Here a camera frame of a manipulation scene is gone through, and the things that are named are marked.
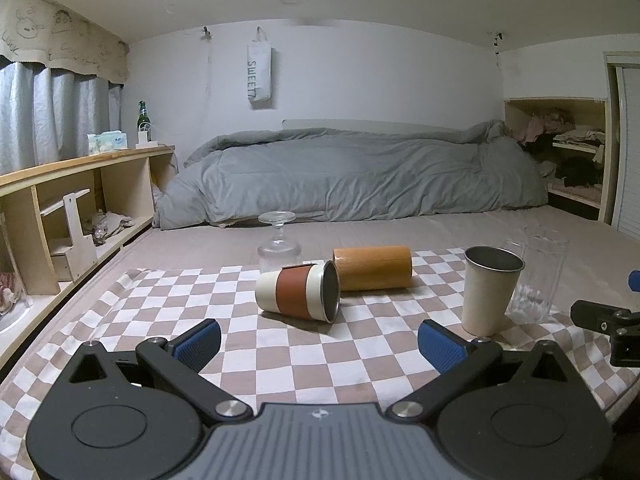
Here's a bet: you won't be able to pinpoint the pink clothes pile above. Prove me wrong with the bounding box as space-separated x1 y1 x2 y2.
516 112 577 145

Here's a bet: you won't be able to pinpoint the dark clothes pile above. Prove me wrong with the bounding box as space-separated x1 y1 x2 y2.
529 142 602 189

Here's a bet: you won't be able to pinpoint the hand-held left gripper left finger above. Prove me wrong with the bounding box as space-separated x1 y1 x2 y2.
66 318 254 429

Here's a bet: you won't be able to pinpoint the wooden closet niche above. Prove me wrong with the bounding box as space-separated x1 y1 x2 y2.
503 97 617 224

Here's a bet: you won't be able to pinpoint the wooden shelf unit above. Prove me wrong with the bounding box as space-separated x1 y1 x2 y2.
0 143 177 361

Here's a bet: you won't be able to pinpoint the dark hanging cord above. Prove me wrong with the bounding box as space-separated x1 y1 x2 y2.
489 31 504 102

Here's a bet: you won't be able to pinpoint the tissue box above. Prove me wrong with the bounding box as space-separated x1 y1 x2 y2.
87 131 127 156

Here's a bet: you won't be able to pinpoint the beige steel cup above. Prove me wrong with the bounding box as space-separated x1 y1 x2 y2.
460 245 526 337

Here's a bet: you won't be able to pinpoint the wooden stand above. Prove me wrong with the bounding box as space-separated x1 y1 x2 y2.
39 188 99 284

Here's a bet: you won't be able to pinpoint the grey curtain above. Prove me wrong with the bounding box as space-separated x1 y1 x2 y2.
0 56 124 177

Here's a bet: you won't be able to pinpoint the white hanging bag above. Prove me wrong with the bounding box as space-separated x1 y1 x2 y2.
246 26 275 110

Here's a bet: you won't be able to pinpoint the cream cup with brown sleeve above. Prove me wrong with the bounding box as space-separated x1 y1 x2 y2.
255 259 343 324

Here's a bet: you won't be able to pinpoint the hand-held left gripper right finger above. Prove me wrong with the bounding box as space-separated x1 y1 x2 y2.
391 319 571 422

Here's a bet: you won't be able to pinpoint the clear stemmed glass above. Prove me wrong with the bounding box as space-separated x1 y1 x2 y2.
257 210 304 275

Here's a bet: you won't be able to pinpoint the bamboo cup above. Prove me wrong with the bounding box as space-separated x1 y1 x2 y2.
332 244 414 292

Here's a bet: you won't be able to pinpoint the cream folded clothes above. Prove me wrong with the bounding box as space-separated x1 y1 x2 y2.
552 129 607 149

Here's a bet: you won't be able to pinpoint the grey duvet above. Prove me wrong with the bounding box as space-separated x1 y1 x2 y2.
152 119 551 231

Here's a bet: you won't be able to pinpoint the clear glass tumbler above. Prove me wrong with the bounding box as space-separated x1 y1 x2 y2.
504 226 570 325

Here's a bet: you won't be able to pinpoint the white slatted door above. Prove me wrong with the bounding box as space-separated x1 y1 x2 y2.
602 50 640 242

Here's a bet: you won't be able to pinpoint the printed beige valance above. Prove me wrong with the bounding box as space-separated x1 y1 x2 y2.
0 0 130 86

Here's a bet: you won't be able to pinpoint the checkered cloth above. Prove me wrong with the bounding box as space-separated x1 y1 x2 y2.
0 247 640 463

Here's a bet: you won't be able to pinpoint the crumpled beige cloth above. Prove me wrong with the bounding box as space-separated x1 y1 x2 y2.
82 209 136 247

